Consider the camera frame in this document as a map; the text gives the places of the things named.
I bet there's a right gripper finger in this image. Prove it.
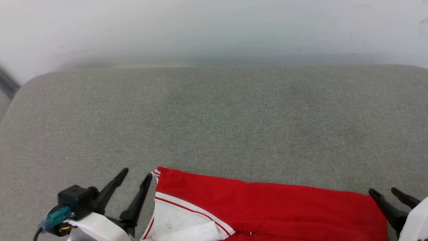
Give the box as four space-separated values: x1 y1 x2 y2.
391 187 421 210
369 188 408 231

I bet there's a teal cable connector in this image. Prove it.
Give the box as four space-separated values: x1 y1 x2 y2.
38 206 72 233

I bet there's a grey fabric sofa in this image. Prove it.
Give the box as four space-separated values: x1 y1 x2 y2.
0 64 428 241

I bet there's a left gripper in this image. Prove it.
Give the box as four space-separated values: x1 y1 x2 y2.
95 167 152 239

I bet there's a red jersey with white sleeves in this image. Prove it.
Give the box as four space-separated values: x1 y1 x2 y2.
140 166 390 241

